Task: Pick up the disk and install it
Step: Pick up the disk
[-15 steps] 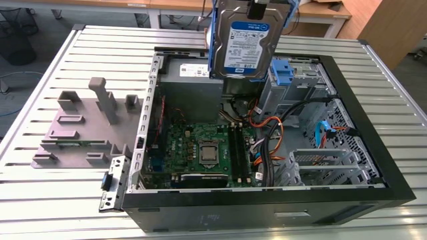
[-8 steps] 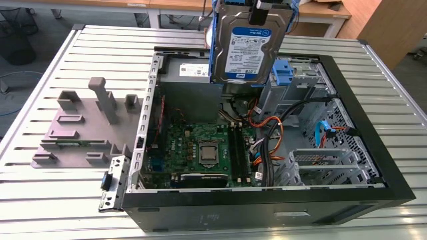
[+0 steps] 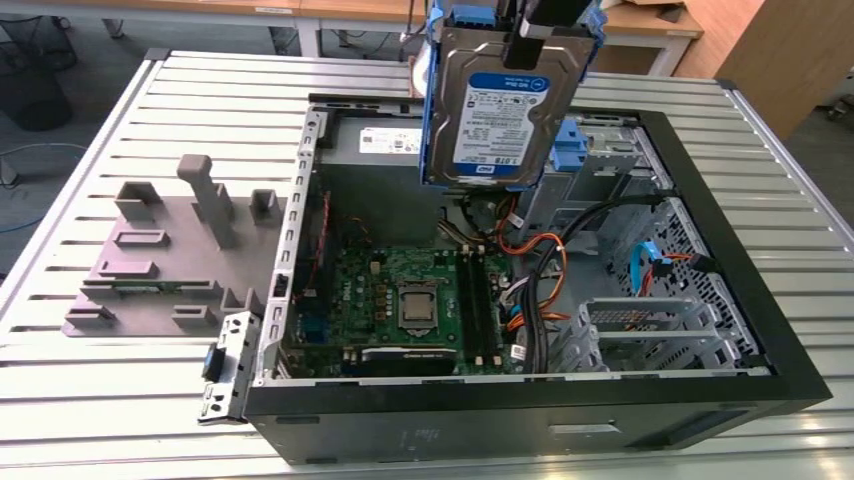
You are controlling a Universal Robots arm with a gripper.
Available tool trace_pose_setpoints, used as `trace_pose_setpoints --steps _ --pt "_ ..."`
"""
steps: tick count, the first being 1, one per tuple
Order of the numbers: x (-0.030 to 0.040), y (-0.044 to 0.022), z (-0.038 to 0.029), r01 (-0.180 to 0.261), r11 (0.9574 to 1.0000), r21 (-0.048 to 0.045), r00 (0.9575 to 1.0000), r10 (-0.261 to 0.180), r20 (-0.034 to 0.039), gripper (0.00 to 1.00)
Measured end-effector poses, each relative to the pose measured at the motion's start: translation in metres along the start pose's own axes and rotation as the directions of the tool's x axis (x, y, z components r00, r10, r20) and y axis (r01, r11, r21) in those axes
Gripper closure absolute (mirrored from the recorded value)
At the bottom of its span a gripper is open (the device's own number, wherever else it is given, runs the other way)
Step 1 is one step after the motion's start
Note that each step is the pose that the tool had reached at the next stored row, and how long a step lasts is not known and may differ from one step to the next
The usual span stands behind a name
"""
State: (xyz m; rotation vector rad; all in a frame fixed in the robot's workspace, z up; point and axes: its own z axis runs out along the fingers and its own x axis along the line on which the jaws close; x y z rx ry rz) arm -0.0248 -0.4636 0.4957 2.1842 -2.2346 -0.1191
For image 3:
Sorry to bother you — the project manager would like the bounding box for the wooden desk white frame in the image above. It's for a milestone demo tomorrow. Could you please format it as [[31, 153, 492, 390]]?
[[592, 0, 706, 76], [0, 0, 432, 59]]

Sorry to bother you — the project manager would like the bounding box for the silver slot bracket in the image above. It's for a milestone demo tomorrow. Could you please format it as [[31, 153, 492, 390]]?
[[196, 310, 260, 426]]

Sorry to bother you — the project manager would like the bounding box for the silver CPU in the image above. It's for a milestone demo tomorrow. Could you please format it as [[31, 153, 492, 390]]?
[[399, 289, 436, 321]]

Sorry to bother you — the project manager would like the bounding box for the grey power supply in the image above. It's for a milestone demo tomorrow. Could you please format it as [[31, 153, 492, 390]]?
[[312, 117, 448, 246]]

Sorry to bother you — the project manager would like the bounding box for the black RAM slot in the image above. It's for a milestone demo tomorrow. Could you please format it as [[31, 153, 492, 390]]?
[[456, 247, 488, 369], [476, 247, 508, 366]]

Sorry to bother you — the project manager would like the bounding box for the grey parts rack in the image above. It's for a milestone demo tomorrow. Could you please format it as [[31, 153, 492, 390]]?
[[59, 154, 292, 339]]

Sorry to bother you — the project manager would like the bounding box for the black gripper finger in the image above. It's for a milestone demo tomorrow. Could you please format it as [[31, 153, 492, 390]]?
[[498, 0, 575, 71]]

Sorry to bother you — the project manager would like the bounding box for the black waste basket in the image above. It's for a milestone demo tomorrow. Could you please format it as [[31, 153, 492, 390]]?
[[0, 14, 76, 132]]

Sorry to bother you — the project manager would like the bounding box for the green RAM stick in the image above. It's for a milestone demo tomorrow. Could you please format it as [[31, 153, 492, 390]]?
[[109, 281, 185, 294]]

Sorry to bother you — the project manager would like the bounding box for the black graphics card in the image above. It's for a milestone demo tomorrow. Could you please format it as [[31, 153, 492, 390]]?
[[343, 344, 462, 379]]

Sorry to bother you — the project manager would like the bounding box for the red wire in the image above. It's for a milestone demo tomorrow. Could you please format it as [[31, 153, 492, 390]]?
[[309, 192, 334, 296]]

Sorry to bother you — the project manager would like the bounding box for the green motherboard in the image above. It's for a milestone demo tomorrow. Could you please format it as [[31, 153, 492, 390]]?
[[283, 244, 528, 379]]

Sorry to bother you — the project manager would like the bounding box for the blue drive latch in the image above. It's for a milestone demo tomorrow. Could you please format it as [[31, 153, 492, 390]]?
[[550, 119, 590, 172]]

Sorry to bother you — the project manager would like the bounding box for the orange power wire bundle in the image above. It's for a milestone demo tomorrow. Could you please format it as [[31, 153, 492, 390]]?
[[496, 194, 572, 334]]

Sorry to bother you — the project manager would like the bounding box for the blue VGA port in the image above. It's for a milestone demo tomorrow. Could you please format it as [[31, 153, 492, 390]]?
[[201, 343, 227, 382]]

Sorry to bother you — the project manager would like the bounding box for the pale floor cable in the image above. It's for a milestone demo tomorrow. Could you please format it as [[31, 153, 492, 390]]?
[[0, 142, 85, 162]]

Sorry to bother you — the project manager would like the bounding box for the wooden cabinet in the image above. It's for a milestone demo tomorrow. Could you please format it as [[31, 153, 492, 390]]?
[[672, 0, 854, 144]]

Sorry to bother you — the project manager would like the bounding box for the silver drive cage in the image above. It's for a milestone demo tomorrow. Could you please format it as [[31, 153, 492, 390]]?
[[519, 115, 672, 236]]

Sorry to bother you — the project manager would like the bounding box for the black cable bundle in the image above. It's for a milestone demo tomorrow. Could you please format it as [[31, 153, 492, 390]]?
[[523, 197, 668, 374]]

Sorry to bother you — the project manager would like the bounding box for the hard disk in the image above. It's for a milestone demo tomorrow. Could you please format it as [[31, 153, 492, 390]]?
[[416, 0, 606, 191]]

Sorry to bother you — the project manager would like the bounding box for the black PC case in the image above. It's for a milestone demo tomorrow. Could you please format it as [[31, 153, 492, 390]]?
[[196, 92, 835, 464]]

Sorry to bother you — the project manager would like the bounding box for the blue data wire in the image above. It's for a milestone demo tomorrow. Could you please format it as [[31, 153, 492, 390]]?
[[628, 239, 668, 306]]

